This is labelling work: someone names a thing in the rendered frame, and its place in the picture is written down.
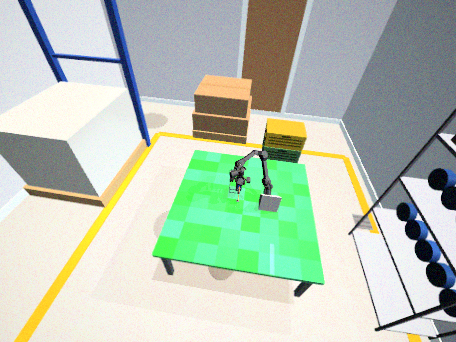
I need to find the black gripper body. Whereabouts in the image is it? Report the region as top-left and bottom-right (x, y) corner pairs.
(229, 175), (251, 184)

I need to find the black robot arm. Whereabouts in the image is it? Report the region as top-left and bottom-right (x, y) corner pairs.
(229, 150), (274, 195)

